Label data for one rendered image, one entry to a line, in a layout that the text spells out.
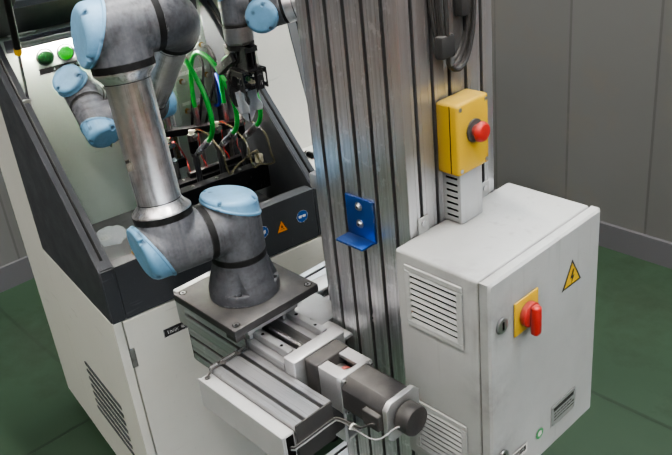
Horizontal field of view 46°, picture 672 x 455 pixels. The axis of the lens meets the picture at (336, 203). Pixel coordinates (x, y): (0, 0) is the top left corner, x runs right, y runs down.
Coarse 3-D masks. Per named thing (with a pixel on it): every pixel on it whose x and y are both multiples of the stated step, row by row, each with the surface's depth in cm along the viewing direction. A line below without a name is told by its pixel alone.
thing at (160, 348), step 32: (288, 256) 236; (320, 256) 244; (128, 320) 211; (160, 320) 217; (160, 352) 220; (192, 352) 226; (160, 384) 223; (192, 384) 230; (160, 416) 226; (192, 416) 233; (160, 448) 230; (192, 448) 237; (224, 448) 245; (256, 448) 253
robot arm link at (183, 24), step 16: (160, 0) 142; (176, 0) 144; (176, 16) 143; (192, 16) 147; (176, 32) 145; (192, 32) 149; (176, 48) 151; (192, 48) 156; (160, 64) 160; (176, 64) 161; (160, 80) 166; (176, 80) 170; (160, 96) 172; (160, 112) 181
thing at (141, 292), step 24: (288, 192) 233; (312, 192) 235; (264, 216) 227; (288, 216) 232; (312, 216) 237; (288, 240) 235; (120, 264) 204; (120, 288) 206; (144, 288) 211; (168, 288) 215
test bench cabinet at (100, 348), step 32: (64, 288) 244; (64, 320) 262; (96, 320) 222; (96, 352) 237; (128, 352) 214; (96, 384) 255; (128, 384) 217; (96, 416) 275; (128, 416) 231; (128, 448) 246
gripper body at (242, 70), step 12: (228, 48) 198; (240, 48) 196; (252, 48) 196; (240, 60) 200; (252, 60) 197; (228, 72) 202; (240, 72) 198; (252, 72) 200; (240, 84) 200; (252, 84) 201; (264, 84) 202
